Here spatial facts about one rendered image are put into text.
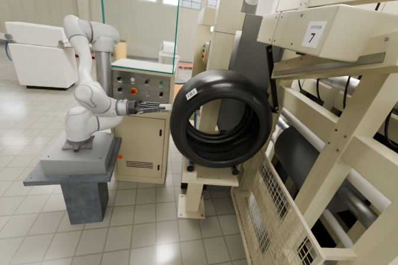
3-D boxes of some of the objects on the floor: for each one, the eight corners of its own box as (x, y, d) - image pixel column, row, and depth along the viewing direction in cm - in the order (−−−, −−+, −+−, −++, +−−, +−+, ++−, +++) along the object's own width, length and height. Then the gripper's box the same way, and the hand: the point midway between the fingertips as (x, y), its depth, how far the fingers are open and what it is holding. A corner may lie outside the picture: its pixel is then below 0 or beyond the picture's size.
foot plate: (179, 194, 199) (179, 193, 198) (203, 196, 202) (203, 194, 201) (177, 217, 175) (177, 216, 174) (205, 219, 178) (205, 217, 177)
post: (184, 200, 194) (244, -170, 84) (197, 201, 195) (271, -162, 85) (184, 211, 182) (252, -201, 72) (197, 212, 184) (284, -192, 74)
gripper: (124, 106, 94) (170, 105, 95) (131, 97, 106) (172, 96, 107) (127, 119, 97) (171, 118, 98) (133, 109, 109) (173, 108, 110)
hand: (166, 107), depth 102 cm, fingers closed
